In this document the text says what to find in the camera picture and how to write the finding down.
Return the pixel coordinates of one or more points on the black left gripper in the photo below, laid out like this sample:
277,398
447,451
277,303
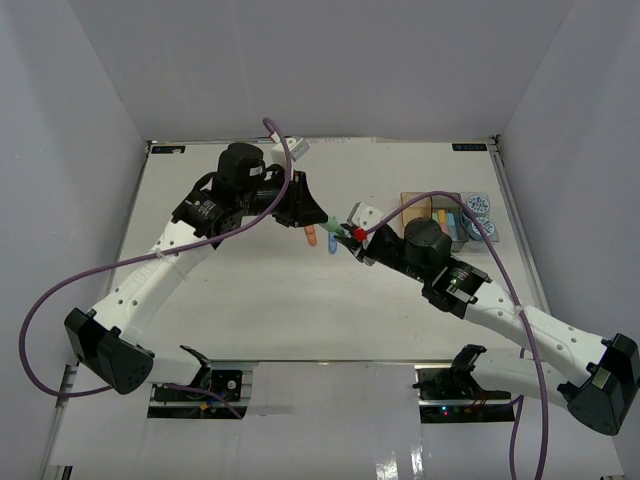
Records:
303,209

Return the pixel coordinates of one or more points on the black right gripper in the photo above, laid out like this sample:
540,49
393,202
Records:
363,251

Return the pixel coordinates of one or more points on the orange highlighter pen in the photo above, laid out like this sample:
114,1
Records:
442,219

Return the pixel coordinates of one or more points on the blue highlighter pen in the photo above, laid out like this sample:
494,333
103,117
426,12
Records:
452,226

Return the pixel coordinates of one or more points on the blue-lidded cleaning gel jar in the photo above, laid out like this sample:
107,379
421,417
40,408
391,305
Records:
476,207

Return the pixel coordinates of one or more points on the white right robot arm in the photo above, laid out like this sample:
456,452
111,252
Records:
595,379

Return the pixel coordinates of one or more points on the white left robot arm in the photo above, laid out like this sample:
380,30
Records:
108,338

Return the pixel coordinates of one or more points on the amber transparent tray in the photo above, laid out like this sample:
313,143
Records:
418,210

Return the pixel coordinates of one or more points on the grey transparent tray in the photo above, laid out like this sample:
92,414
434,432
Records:
447,204

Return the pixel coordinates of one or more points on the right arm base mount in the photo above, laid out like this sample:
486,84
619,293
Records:
444,401

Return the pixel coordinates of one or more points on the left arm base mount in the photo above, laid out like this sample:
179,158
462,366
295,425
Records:
222,395

